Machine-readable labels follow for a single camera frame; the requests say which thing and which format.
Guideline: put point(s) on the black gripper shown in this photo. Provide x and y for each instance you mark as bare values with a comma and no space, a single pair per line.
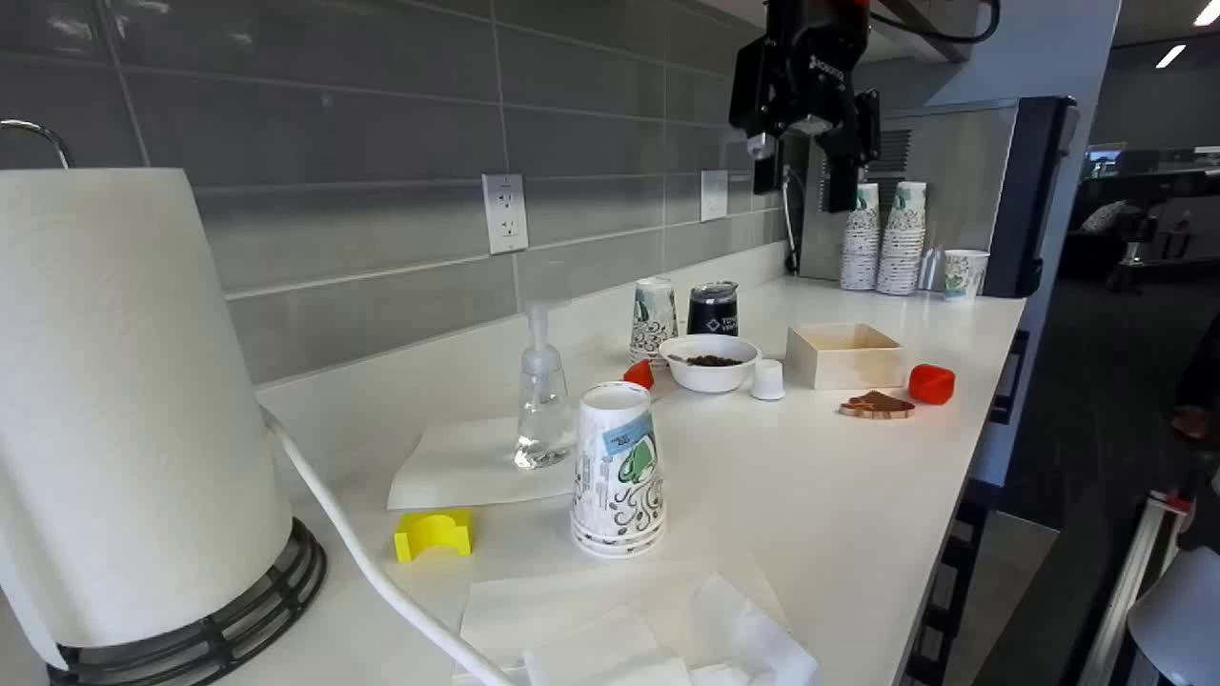
797,75

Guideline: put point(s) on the white paper towel roll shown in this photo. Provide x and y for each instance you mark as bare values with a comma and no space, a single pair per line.
116,404

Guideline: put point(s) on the left paper cup stack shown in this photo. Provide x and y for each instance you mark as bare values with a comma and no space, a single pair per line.
858,240

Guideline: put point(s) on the paper cup stack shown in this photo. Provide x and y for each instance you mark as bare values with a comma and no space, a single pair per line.
858,240
905,235

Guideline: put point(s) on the right paper cup stack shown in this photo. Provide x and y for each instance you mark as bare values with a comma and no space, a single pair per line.
905,235

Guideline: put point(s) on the short paper cup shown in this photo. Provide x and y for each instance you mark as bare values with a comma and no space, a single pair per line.
964,271

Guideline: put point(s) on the black tumbler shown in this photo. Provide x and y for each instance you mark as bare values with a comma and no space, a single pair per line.
715,312

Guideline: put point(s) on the wooden box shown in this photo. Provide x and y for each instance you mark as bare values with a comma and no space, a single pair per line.
846,356

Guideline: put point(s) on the white bowl with grounds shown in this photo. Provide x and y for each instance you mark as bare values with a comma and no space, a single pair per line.
710,365

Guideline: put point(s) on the red plastic cup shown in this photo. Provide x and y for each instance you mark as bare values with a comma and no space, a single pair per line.
933,383

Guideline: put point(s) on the small red object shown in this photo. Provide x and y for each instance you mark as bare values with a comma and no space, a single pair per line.
643,376

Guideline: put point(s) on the clear glass bottle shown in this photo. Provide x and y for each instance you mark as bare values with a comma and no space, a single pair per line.
543,401

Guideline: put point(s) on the upside-down patterned paper cup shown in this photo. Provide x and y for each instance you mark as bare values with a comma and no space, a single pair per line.
621,486

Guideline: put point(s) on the yellow plastic block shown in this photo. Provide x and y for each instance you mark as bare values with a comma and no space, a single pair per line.
425,531

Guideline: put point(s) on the far wall outlet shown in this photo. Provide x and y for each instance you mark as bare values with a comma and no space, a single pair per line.
715,196

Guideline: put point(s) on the wall outlet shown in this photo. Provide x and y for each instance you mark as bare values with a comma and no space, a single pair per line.
715,196
505,215

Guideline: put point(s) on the black wall panel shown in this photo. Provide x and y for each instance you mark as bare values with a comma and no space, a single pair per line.
1023,196

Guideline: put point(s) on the near wall outlet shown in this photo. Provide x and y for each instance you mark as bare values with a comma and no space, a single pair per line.
505,215

